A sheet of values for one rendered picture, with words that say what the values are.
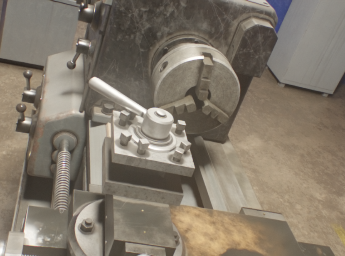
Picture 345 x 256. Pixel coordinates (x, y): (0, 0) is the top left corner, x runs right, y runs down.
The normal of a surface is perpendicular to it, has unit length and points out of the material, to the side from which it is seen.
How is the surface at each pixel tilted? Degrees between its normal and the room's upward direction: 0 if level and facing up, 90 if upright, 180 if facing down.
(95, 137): 36
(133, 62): 90
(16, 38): 90
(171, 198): 90
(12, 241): 0
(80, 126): 90
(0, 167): 0
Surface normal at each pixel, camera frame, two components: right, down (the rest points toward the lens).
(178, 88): 0.17, 0.52
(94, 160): -0.29, -0.79
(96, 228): 0.32, -0.83
